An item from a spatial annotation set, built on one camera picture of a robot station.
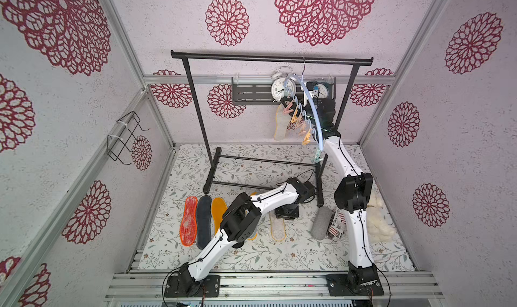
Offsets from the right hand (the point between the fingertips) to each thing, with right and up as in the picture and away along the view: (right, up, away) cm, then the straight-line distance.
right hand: (281, 95), depth 81 cm
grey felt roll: (+16, -55, +4) cm, 58 cm away
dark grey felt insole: (-33, -56, +4) cm, 65 cm away
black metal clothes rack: (+21, -37, +21) cm, 48 cm away
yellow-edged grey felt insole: (-11, -58, +5) cm, 60 cm away
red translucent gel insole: (-40, -55, +7) cm, 68 cm away
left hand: (+2, -52, +10) cm, 53 cm away
